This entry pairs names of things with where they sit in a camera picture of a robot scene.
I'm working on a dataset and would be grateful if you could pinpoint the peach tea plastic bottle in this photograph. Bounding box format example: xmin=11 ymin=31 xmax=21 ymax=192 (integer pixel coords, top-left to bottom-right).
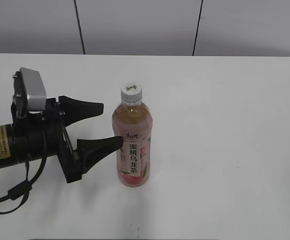
xmin=111 ymin=81 xmax=153 ymax=189

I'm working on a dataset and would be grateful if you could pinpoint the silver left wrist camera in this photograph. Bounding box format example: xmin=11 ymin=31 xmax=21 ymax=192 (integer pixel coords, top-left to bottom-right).
xmin=13 ymin=67 xmax=47 ymax=119

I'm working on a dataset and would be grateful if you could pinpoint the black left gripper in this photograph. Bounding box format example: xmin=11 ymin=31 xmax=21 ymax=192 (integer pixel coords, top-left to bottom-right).
xmin=10 ymin=95 xmax=124 ymax=183

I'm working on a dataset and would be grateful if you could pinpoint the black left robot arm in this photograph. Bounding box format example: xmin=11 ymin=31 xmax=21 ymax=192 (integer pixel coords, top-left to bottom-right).
xmin=0 ymin=96 xmax=123 ymax=183

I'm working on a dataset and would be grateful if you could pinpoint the white bottle cap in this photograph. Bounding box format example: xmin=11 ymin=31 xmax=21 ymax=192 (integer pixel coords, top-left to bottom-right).
xmin=120 ymin=82 xmax=143 ymax=103

